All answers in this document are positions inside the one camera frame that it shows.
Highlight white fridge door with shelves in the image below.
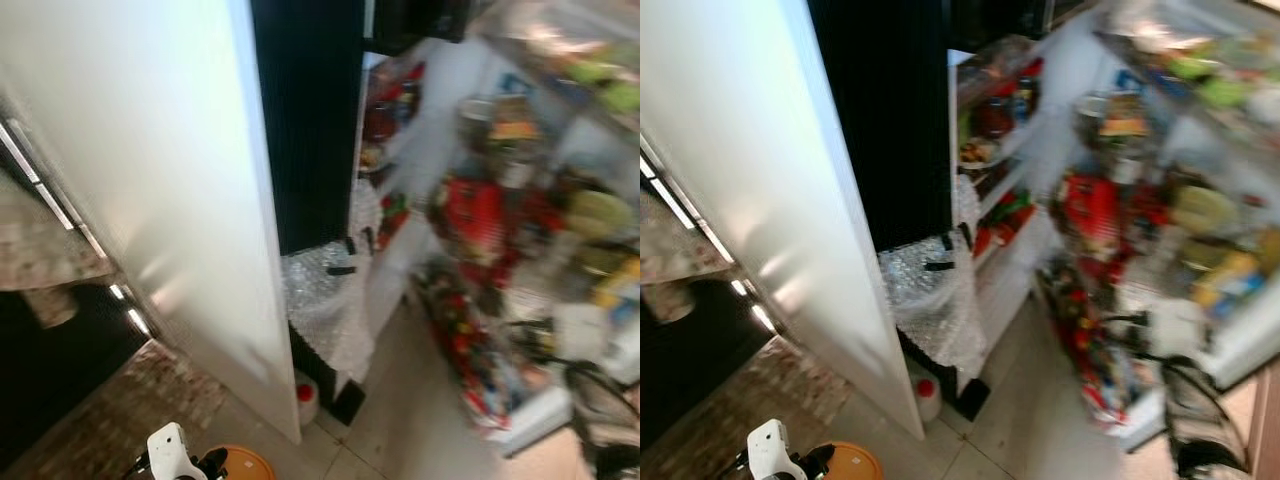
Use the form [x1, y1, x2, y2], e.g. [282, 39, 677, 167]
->
[1035, 0, 1280, 456]
[410, 0, 641, 459]

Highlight white bottle with red cap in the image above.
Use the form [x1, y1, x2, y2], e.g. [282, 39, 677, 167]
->
[295, 378, 321, 426]
[912, 375, 943, 423]

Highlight colourful red snack packets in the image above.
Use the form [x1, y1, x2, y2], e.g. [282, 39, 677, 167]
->
[1040, 265, 1136, 426]
[415, 265, 531, 426]

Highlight clear bubble plastic sheet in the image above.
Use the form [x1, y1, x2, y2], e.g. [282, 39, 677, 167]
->
[283, 180, 383, 383]
[878, 175, 991, 381]

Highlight jar with yellow label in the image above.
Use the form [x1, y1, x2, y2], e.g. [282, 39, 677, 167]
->
[1098, 92, 1151, 161]
[488, 95, 541, 166]

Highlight bright green produce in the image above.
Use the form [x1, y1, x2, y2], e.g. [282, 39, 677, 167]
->
[570, 60, 641, 113]
[1170, 55, 1251, 109]

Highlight yellow and blue package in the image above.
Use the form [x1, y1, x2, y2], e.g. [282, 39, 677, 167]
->
[595, 258, 641, 311]
[1195, 250, 1266, 311]

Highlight orange plastic bowl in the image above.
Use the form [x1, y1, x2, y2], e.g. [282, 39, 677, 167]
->
[825, 441, 884, 480]
[215, 445, 276, 480]

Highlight dark red jar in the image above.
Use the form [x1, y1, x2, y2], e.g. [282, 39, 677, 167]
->
[970, 100, 1016, 141]
[365, 100, 398, 143]

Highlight tall white door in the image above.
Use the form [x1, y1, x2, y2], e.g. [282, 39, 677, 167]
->
[0, 0, 303, 444]
[640, 0, 926, 441]

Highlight red and green pack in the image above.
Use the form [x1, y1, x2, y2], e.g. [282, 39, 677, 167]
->
[975, 190, 1036, 251]
[378, 195, 411, 246]

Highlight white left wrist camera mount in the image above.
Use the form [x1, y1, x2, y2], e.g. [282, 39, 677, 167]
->
[148, 422, 208, 480]
[748, 418, 809, 480]

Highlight large red packet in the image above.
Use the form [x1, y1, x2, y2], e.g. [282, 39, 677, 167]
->
[1060, 172, 1121, 261]
[440, 178, 506, 266]

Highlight pale green round pack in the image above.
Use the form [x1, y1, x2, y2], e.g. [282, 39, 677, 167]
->
[565, 190, 633, 241]
[1170, 185, 1241, 239]

